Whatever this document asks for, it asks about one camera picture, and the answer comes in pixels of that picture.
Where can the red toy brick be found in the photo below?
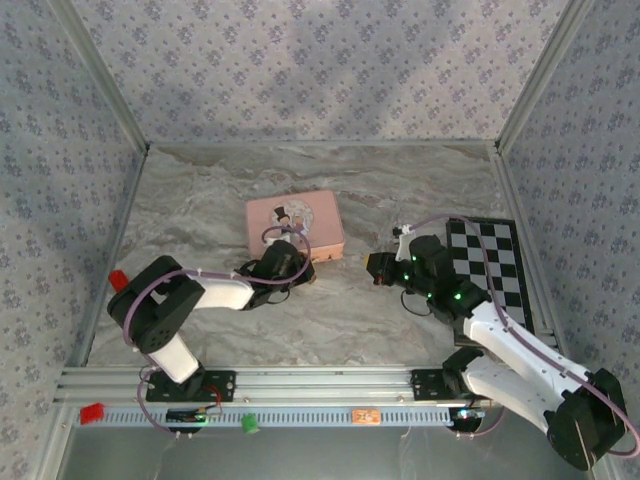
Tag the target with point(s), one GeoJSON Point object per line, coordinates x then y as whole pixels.
{"type": "Point", "coordinates": [92, 414]}

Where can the grey metal sheet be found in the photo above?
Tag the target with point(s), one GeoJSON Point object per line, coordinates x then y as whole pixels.
{"type": "Point", "coordinates": [325, 455]}

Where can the long aluminium base rail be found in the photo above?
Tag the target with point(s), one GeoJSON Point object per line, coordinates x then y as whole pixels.
{"type": "Point", "coordinates": [325, 385]}

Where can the orange label tag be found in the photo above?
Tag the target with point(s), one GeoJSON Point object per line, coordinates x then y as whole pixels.
{"type": "Point", "coordinates": [365, 416]}

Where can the red plastic stick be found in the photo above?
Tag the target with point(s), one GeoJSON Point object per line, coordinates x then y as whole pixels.
{"type": "Point", "coordinates": [120, 281]}

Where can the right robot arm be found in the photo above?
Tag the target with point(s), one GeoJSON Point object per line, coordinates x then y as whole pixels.
{"type": "Point", "coordinates": [520, 350]}

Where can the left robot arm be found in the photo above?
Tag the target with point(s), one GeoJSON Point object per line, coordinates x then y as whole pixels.
{"type": "Point", "coordinates": [225, 295]}

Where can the aluminium frame front post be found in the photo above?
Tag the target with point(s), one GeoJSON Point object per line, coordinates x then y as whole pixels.
{"type": "Point", "coordinates": [57, 440]}

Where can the aluminium frame side rail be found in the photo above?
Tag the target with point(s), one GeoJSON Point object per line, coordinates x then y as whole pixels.
{"type": "Point", "coordinates": [513, 200]}
{"type": "Point", "coordinates": [125, 210]}

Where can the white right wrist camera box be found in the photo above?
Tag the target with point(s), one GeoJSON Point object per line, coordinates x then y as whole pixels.
{"type": "Point", "coordinates": [404, 247]}

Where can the aluminium frame corner post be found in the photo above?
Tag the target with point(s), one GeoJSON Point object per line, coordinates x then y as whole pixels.
{"type": "Point", "coordinates": [102, 75]}
{"type": "Point", "coordinates": [541, 75]}

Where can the pink cartoon wedding gift box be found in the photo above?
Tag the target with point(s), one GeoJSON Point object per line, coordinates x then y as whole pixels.
{"type": "Point", "coordinates": [320, 215]}

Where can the black and white chessboard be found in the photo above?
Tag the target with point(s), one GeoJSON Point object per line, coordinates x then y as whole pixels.
{"type": "Point", "coordinates": [500, 250]}

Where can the green plastic piece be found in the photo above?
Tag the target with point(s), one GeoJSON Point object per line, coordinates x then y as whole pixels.
{"type": "Point", "coordinates": [250, 424]}

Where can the small controller circuit board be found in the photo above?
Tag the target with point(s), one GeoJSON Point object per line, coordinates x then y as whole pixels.
{"type": "Point", "coordinates": [190, 415]}
{"type": "Point", "coordinates": [467, 415]}

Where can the aluminium frame back rail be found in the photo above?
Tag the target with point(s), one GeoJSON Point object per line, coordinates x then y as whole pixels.
{"type": "Point", "coordinates": [325, 144]}

